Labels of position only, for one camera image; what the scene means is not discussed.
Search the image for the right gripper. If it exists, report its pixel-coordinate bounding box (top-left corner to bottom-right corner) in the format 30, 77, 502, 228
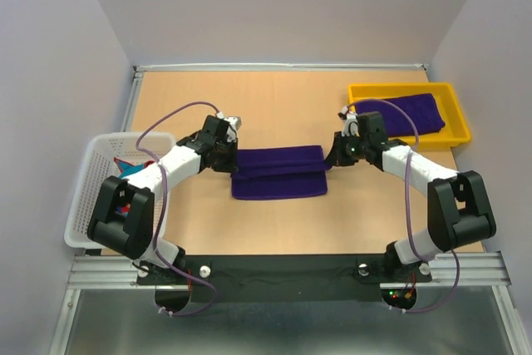
325, 131, 369, 166

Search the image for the purple towel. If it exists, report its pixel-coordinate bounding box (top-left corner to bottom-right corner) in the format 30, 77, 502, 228
355, 93, 446, 136
231, 145, 330, 200

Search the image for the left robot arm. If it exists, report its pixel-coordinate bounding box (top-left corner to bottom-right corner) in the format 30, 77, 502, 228
87, 113, 242, 284

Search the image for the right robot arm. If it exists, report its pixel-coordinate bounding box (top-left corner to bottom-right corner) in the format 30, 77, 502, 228
325, 107, 496, 280

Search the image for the red blue patterned towel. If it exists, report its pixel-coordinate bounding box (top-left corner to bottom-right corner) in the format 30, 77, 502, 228
113, 157, 154, 215

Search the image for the white plastic basket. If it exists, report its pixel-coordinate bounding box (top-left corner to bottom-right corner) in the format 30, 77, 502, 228
64, 132, 150, 249

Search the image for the yellow plastic tray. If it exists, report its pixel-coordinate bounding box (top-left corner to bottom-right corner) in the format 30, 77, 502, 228
347, 82, 471, 150

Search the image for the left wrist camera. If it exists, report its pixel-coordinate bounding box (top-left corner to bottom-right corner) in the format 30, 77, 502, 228
215, 111, 242, 142

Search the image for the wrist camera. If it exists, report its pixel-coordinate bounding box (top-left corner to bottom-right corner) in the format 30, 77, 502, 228
215, 111, 242, 142
338, 106, 358, 137

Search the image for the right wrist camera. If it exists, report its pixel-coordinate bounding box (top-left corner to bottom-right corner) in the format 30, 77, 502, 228
338, 106, 358, 137

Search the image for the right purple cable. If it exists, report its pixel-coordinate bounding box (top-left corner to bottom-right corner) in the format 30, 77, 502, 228
337, 97, 460, 314

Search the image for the aluminium back rail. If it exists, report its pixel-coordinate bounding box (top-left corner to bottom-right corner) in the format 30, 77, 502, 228
134, 62, 426, 72

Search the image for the aluminium rail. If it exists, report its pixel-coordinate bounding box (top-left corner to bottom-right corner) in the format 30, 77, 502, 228
66, 253, 511, 290
134, 62, 426, 72

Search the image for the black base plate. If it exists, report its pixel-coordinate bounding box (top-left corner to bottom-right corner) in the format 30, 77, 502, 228
137, 254, 431, 304

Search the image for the aluminium front rail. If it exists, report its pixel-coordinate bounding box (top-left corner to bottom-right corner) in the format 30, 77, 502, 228
66, 253, 511, 290

